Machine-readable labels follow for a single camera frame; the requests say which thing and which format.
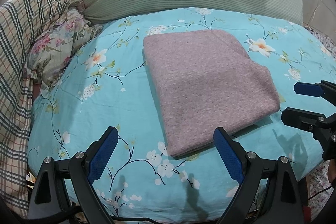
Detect mauve knit sweater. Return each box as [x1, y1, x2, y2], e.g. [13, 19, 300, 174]
[143, 30, 280, 157]

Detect purple floral bedsheet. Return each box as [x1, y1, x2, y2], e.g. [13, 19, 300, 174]
[301, 24, 336, 214]

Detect pink floral pillow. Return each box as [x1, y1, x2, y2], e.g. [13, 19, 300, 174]
[27, 7, 103, 87]

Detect plaid checked blanket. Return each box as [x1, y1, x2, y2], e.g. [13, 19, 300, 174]
[0, 0, 73, 218]

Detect white wall cable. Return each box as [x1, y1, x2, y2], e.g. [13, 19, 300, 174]
[307, 0, 323, 27]

